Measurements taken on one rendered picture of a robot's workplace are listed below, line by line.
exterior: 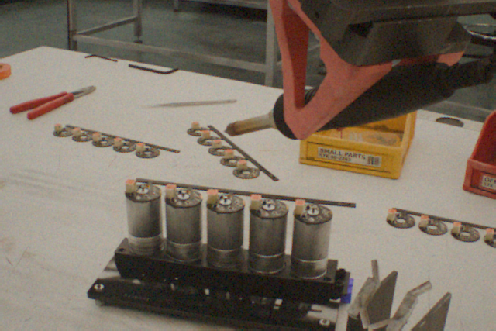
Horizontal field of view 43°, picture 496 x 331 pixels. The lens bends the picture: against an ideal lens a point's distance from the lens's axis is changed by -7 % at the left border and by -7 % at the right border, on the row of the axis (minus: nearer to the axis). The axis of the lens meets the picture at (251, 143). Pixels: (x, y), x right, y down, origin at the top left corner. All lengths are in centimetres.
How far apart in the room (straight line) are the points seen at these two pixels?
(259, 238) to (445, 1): 22
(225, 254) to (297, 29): 19
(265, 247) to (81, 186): 23
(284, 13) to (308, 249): 18
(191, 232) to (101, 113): 36
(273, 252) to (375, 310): 10
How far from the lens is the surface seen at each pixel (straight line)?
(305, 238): 42
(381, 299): 36
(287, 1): 28
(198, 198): 43
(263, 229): 42
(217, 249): 43
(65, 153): 67
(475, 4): 27
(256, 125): 36
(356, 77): 25
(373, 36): 23
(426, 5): 25
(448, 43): 27
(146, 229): 44
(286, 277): 43
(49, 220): 55
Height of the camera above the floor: 101
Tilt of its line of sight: 22 degrees down
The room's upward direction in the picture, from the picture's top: 2 degrees clockwise
